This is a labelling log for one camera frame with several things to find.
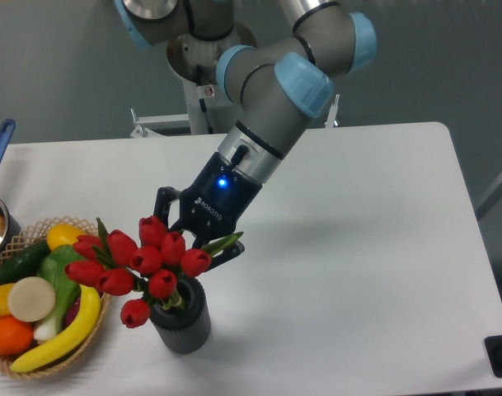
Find green bok choy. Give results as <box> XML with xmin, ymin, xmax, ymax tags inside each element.
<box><xmin>34</xmin><ymin>245</ymin><xmax>83</xmax><ymax>344</ymax></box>

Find woven wicker basket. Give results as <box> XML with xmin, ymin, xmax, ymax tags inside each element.
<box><xmin>0</xmin><ymin>216</ymin><xmax>111</xmax><ymax>380</ymax></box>

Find purple red vegetable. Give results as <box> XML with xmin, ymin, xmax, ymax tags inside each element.
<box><xmin>63</xmin><ymin>296</ymin><xmax>81</xmax><ymax>328</ymax></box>

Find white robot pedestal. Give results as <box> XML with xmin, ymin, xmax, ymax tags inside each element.
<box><xmin>129</xmin><ymin>21</ymin><xmax>342</xmax><ymax>139</ymax></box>

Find dark grey ribbed vase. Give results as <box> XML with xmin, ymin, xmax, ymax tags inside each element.
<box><xmin>149</xmin><ymin>276</ymin><xmax>211</xmax><ymax>354</ymax></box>

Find red tulip bouquet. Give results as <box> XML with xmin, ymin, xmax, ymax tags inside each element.
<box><xmin>64</xmin><ymin>215</ymin><xmax>242</xmax><ymax>328</ymax></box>

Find yellow squash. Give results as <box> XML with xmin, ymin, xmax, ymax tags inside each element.
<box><xmin>46</xmin><ymin>223</ymin><xmax>88</xmax><ymax>252</ymax></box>

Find orange fruit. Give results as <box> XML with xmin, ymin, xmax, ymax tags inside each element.
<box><xmin>0</xmin><ymin>316</ymin><xmax>34</xmax><ymax>356</ymax></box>

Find yellow banana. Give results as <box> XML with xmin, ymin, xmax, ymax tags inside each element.
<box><xmin>10</xmin><ymin>285</ymin><xmax>101</xmax><ymax>374</ymax></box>

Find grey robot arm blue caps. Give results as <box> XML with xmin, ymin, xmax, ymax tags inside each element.
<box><xmin>115</xmin><ymin>1</ymin><xmax>378</xmax><ymax>266</ymax></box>

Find round beige disc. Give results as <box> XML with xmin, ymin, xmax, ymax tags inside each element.
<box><xmin>7</xmin><ymin>276</ymin><xmax>56</xmax><ymax>323</ymax></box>

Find dark green cucumber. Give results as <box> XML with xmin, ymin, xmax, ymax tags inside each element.
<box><xmin>0</xmin><ymin>240</ymin><xmax>50</xmax><ymax>285</ymax></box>

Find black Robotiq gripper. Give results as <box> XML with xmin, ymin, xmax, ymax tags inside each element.
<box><xmin>153</xmin><ymin>153</ymin><xmax>262</xmax><ymax>272</ymax></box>

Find white frame at right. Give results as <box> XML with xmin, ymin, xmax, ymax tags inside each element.
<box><xmin>474</xmin><ymin>171</ymin><xmax>502</xmax><ymax>221</ymax></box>

